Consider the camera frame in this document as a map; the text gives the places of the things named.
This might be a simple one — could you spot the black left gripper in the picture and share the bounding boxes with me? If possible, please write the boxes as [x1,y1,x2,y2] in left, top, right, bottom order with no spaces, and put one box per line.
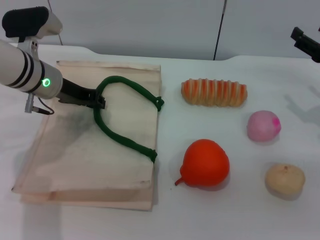
[57,78,107,110]

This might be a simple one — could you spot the white handbag with green handles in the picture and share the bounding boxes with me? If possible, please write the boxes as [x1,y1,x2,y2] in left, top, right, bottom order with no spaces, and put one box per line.
[11,59,165,213]

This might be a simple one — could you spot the pink toy peach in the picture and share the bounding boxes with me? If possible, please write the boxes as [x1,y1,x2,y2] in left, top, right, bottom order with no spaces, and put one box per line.
[246,110,282,143]

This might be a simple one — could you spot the orange toy fruit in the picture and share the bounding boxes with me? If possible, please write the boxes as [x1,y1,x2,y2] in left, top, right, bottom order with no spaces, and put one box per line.
[174,138,231,188]

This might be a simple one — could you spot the orange striped bread loaf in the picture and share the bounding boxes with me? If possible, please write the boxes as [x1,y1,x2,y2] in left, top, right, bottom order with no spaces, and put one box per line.
[180,77,249,109]

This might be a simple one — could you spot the beige round bun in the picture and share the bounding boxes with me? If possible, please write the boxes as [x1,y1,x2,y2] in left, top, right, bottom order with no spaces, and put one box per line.
[264,163,306,195]

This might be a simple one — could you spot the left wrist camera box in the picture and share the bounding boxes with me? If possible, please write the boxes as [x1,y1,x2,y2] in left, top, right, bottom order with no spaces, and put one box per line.
[1,6,64,44]

